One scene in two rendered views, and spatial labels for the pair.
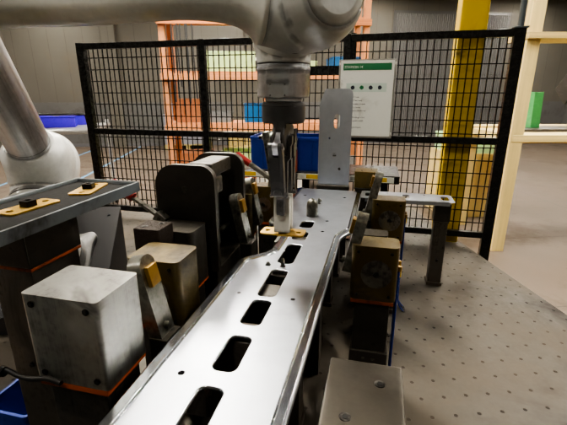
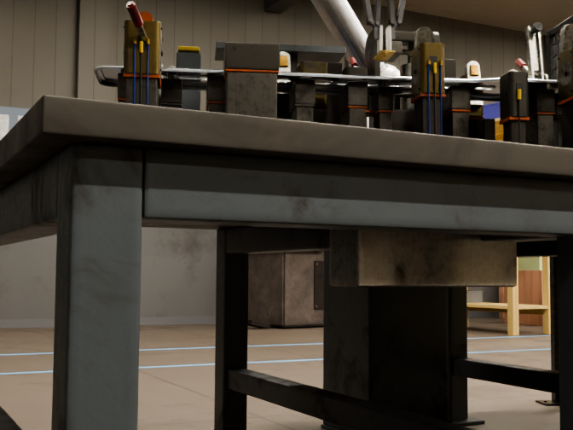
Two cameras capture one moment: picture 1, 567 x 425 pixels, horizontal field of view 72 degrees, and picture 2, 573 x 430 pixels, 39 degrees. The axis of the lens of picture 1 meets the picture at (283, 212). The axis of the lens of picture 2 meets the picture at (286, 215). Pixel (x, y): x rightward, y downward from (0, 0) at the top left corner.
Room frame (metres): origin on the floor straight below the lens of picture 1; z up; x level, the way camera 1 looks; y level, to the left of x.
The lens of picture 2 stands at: (-0.25, -1.81, 0.52)
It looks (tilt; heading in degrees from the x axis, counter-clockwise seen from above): 4 degrees up; 69
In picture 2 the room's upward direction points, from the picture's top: straight up
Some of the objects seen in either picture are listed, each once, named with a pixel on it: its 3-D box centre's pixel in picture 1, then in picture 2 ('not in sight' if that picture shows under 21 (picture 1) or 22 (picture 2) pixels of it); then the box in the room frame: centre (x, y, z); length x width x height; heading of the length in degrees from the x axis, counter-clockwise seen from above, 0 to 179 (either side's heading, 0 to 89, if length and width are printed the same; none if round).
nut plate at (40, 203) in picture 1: (28, 203); not in sight; (0.56, 0.38, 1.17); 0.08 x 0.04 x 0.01; 162
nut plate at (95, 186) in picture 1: (89, 186); not in sight; (0.68, 0.35, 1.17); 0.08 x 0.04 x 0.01; 3
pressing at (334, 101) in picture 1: (334, 138); not in sight; (1.41, -0.18, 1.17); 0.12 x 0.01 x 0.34; 76
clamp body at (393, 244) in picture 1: (377, 320); (429, 121); (0.71, -0.20, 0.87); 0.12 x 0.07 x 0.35; 76
